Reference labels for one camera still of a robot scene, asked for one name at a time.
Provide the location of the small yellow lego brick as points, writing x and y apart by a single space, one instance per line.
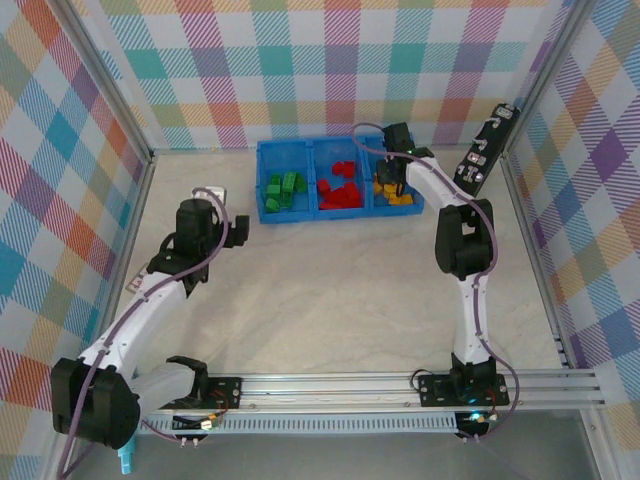
376 187

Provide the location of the small green lego brick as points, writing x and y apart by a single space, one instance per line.
272 204

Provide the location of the small red lego brick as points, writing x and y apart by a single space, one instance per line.
339 167

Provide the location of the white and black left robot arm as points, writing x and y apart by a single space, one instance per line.
140 312

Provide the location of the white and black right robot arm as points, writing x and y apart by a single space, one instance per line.
472 320

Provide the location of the blue three-compartment plastic bin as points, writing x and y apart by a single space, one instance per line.
285 155

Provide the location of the black case with metal latches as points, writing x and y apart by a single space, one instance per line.
492 145

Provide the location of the teal cylindrical tool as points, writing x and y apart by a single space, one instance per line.
126 457

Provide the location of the aluminium side frame rail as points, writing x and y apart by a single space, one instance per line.
534 250
145 180

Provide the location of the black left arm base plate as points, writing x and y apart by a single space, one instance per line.
225 392

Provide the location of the aluminium upright frame post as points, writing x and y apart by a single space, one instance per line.
556 50
118 85

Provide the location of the aluminium mounting rail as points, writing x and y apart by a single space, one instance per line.
325 390

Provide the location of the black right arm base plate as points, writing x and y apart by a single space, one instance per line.
435 390

